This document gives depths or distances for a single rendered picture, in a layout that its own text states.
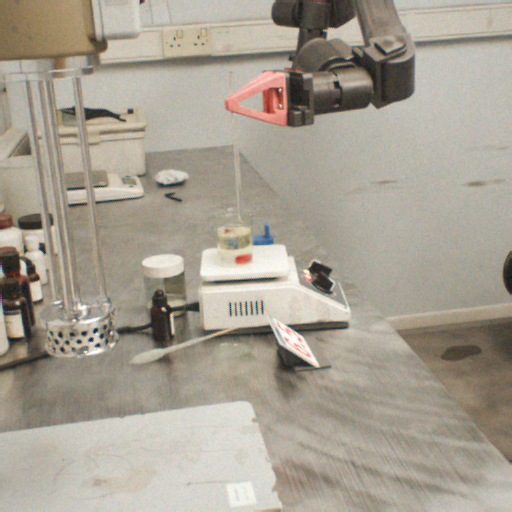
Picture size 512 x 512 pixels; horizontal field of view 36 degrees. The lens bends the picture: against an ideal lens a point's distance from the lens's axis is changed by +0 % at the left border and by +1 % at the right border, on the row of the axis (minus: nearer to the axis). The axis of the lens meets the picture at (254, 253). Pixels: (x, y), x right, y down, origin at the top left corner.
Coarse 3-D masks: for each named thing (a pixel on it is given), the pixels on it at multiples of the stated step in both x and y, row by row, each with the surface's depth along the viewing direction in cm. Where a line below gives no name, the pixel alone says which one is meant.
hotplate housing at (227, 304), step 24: (216, 288) 103; (240, 288) 103; (264, 288) 103; (288, 288) 103; (216, 312) 103; (240, 312) 103; (264, 312) 103; (288, 312) 104; (312, 312) 104; (336, 312) 104
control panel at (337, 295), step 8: (296, 264) 112; (304, 264) 114; (304, 272) 109; (304, 280) 106; (312, 280) 108; (336, 280) 114; (312, 288) 104; (336, 288) 110; (328, 296) 104; (336, 296) 106; (344, 304) 105
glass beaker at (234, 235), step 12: (228, 204) 107; (216, 216) 106; (228, 216) 107; (252, 216) 104; (216, 228) 104; (228, 228) 103; (240, 228) 103; (252, 228) 105; (216, 240) 105; (228, 240) 103; (240, 240) 104; (252, 240) 105; (228, 252) 104; (240, 252) 104; (252, 252) 105; (228, 264) 105; (240, 264) 104
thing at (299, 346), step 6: (276, 324) 98; (282, 324) 101; (282, 330) 98; (288, 330) 100; (282, 336) 95; (288, 336) 97; (294, 336) 99; (288, 342) 94; (294, 342) 96; (300, 342) 98; (294, 348) 93; (300, 348) 95; (306, 354) 95; (312, 360) 94
